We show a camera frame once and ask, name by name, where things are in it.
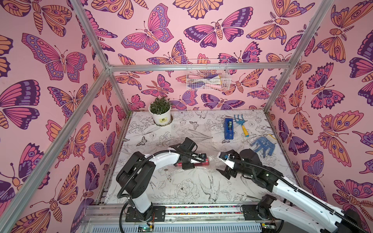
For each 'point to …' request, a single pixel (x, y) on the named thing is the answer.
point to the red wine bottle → (205, 163)
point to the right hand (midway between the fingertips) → (222, 158)
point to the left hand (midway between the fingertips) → (192, 160)
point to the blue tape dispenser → (228, 128)
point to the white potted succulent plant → (160, 108)
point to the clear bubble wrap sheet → (187, 165)
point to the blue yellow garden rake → (242, 121)
